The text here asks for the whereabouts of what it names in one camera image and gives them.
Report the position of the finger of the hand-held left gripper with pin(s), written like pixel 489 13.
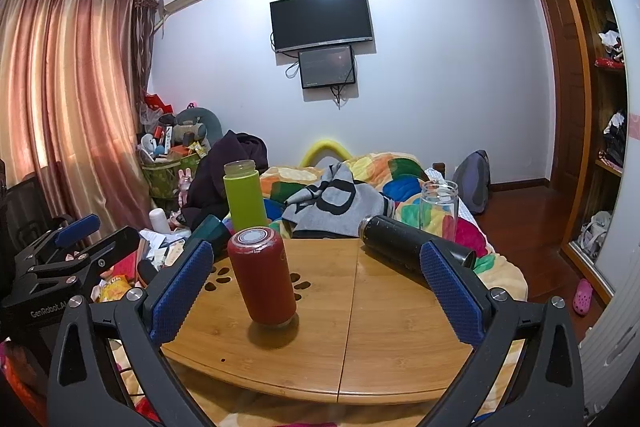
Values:
pixel 77 226
pixel 114 248

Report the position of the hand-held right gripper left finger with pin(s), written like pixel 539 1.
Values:
pixel 180 292

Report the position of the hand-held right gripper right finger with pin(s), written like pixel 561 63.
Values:
pixel 450 292

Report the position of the red bottle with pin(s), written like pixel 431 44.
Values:
pixel 262 277

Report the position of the dark teal cup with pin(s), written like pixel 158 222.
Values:
pixel 215 232

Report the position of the yellow snack bag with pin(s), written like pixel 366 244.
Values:
pixel 115 288

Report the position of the white plastic bottle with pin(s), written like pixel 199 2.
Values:
pixel 159 219

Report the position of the black thermos bottle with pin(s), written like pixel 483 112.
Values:
pixel 395 242

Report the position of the clear glass jar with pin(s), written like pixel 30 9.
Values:
pixel 439 212

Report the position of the green basket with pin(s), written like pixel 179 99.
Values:
pixel 160 179

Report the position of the pink rabbit toy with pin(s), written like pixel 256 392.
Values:
pixel 184 187

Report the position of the green bottle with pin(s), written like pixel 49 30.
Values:
pixel 245 202

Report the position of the grey backpack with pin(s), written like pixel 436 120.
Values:
pixel 472 182

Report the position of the dark hoodie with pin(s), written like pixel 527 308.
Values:
pixel 220 172

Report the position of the pink curtain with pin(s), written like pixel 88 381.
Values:
pixel 75 97

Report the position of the pink clog shoe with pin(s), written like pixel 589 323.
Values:
pixel 582 297

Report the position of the red bag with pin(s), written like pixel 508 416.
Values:
pixel 155 102

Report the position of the colourful patchwork blanket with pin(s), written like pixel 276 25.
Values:
pixel 370 167

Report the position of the grey green plush toy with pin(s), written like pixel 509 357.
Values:
pixel 200 122

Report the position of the grey handbag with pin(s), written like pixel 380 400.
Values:
pixel 595 232

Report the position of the grey and black cloth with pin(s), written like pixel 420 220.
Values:
pixel 325 197

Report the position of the white sliding door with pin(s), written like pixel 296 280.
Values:
pixel 617 317

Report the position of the yellow foam tube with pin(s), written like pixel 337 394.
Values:
pixel 325 142

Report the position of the wooden wardrobe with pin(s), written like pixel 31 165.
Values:
pixel 565 82

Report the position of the small black monitor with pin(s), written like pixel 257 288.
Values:
pixel 327 67

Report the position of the black wall television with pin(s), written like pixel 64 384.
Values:
pixel 322 19

